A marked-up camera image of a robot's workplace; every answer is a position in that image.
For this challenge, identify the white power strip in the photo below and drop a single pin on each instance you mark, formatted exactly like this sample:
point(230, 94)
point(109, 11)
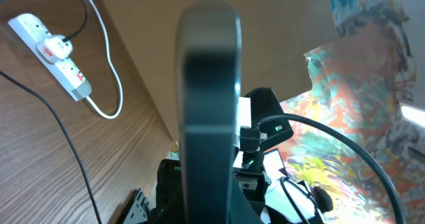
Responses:
point(31, 30)

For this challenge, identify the teal Samsung Galaxy smartphone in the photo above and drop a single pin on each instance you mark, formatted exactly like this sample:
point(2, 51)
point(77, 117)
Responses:
point(208, 70)

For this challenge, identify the colourful painted backdrop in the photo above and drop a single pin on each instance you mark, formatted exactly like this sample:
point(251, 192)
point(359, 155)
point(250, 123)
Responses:
point(360, 83)

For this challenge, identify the white USB charger plug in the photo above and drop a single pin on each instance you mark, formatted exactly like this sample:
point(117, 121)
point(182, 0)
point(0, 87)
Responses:
point(53, 48)

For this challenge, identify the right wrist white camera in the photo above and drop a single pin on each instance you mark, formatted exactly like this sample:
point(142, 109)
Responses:
point(248, 155)

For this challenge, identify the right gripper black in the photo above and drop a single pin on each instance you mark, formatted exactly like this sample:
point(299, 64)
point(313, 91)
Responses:
point(215, 198)

